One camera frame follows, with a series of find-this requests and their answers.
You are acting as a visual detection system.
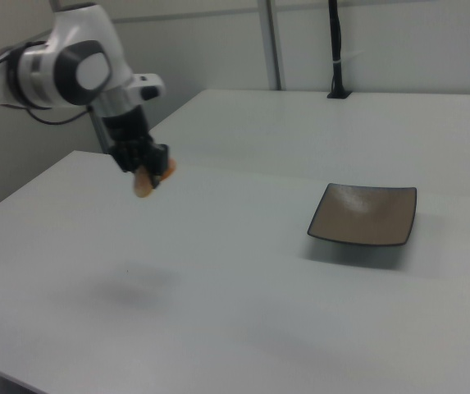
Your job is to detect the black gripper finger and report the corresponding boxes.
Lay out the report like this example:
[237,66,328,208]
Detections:
[110,140,146,174]
[144,143,172,190]

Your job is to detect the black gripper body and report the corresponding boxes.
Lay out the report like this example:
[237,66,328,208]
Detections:
[102,106,156,156]

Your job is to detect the sugared orange bread bun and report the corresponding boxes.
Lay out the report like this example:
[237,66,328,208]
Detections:
[132,158,178,199]

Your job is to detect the square brown ceramic plate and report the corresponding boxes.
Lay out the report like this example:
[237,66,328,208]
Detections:
[307,182,418,248]

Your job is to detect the black pole with flat base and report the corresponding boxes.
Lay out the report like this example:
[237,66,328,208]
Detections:
[326,0,353,101]

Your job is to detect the grey partition post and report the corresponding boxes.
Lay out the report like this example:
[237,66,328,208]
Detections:
[257,0,287,92]
[89,105,113,156]

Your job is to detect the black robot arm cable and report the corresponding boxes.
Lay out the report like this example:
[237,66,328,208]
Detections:
[24,104,94,126]

